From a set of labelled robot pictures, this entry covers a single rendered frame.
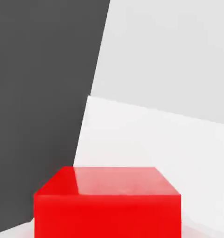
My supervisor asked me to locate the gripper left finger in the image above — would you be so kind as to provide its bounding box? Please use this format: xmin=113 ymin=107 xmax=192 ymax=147
xmin=0 ymin=217 xmax=35 ymax=238

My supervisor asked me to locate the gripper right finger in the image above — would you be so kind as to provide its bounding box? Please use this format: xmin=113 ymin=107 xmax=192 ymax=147
xmin=181 ymin=215 xmax=223 ymax=238

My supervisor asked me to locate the small red cube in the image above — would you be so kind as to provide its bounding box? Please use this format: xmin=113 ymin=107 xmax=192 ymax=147
xmin=33 ymin=165 xmax=182 ymax=238

